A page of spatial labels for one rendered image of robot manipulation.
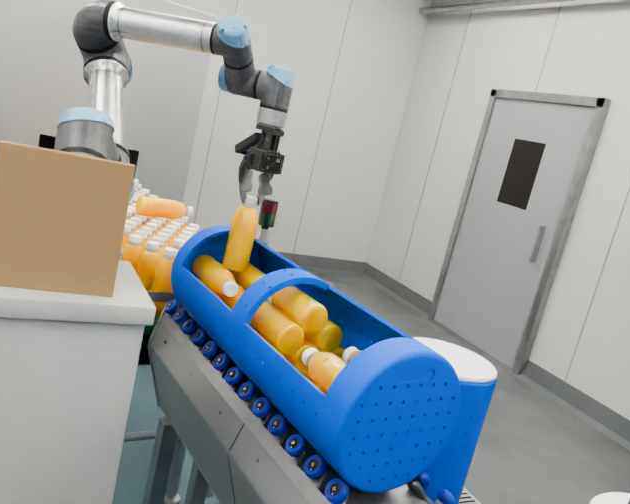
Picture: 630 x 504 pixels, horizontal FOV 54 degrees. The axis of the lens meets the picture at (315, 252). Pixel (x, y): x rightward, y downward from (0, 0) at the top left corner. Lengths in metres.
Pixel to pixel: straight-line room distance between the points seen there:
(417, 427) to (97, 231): 0.71
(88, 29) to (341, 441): 1.18
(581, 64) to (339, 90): 2.46
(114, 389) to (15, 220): 0.39
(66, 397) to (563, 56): 4.87
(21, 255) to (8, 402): 0.28
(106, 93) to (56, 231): 0.54
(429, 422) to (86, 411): 0.68
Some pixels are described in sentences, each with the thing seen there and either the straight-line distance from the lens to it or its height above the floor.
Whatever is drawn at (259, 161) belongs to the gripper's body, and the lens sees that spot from 1.61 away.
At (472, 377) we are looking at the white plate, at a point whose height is 1.04.
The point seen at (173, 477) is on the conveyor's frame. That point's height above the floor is 0.11.
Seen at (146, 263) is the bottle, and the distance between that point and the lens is 1.98.
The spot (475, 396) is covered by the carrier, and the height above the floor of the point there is 0.99.
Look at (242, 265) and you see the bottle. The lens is 1.71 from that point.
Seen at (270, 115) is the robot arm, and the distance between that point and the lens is 1.63.
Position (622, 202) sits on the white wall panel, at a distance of 4.90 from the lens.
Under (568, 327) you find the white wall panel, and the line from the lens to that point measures 5.07.
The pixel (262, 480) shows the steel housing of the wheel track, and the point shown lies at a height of 0.86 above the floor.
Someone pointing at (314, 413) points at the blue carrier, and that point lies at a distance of 1.14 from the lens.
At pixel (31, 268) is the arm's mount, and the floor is 1.19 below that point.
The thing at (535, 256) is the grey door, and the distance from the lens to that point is 5.23.
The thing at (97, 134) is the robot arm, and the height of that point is 1.45.
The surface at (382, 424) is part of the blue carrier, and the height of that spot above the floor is 1.10.
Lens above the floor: 1.58
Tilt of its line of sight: 12 degrees down
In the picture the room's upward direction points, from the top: 13 degrees clockwise
